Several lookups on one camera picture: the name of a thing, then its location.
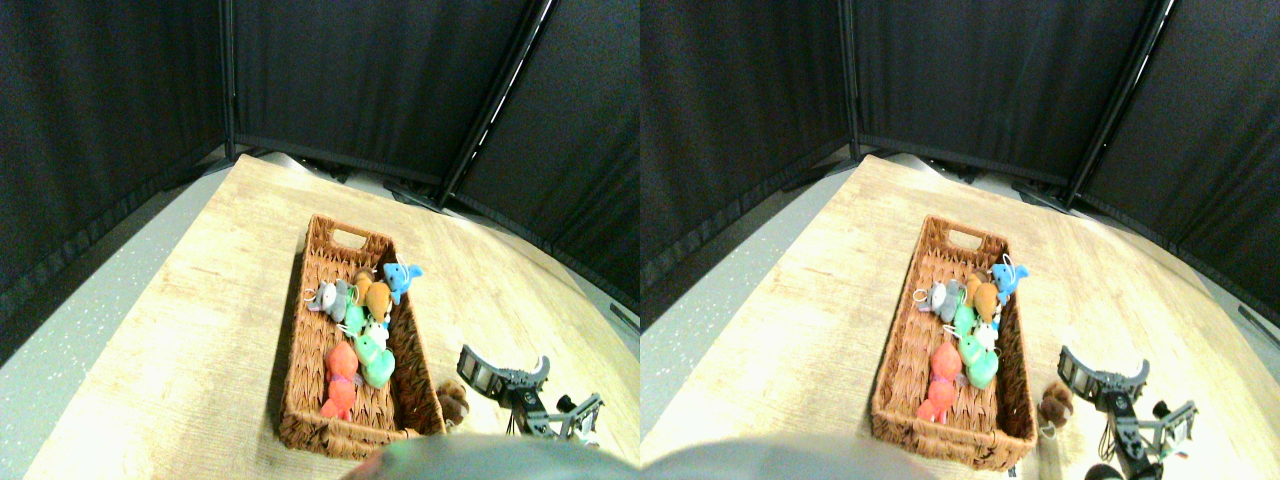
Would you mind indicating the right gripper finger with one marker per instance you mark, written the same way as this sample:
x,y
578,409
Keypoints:
x,y
1086,376
542,375
1141,378
487,374

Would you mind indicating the brown toy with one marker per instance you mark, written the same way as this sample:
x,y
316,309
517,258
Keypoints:
x,y
1056,403
453,402

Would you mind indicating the green toy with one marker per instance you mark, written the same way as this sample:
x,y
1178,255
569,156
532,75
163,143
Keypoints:
x,y
377,368
964,320
982,368
353,320

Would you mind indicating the white toy with blue hat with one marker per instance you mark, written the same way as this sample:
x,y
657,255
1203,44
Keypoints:
x,y
988,335
378,335

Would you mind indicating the orange toy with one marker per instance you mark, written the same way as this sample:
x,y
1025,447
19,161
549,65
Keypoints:
x,y
985,298
375,298

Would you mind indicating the red toy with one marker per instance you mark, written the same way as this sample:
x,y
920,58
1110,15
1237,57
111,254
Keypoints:
x,y
942,375
342,375

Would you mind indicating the grey mouse toy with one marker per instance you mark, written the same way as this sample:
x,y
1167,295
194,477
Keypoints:
x,y
940,300
330,300

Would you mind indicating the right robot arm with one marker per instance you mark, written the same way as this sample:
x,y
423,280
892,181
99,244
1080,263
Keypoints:
x,y
1135,452

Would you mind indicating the curtain stand foot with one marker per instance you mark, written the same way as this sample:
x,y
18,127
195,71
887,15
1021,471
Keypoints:
x,y
1040,198
412,197
1258,322
625,320

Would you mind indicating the brown wicker basket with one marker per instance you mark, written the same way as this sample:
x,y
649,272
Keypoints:
x,y
305,400
900,400

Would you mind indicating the curtain stand pole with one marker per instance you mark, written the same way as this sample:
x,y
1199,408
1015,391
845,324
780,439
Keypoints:
x,y
460,170
850,80
228,80
1085,170

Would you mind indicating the black bracket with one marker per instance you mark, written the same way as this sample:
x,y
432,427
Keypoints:
x,y
580,412

